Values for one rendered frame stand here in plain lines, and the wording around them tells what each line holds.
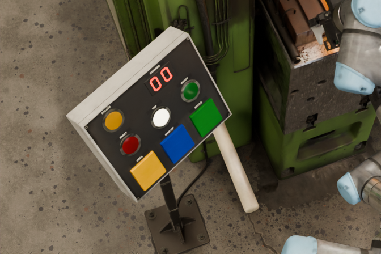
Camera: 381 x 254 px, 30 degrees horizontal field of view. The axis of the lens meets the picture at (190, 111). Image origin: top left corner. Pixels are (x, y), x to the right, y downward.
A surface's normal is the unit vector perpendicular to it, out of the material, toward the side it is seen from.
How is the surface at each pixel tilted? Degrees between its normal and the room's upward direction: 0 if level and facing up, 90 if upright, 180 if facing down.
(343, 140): 0
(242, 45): 90
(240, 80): 90
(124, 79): 30
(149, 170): 60
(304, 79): 90
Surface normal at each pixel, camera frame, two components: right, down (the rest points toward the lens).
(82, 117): -0.41, -0.69
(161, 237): -0.07, -0.44
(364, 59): -0.15, -0.06
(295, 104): 0.33, 0.84
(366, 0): 0.10, 0.00
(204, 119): 0.57, 0.32
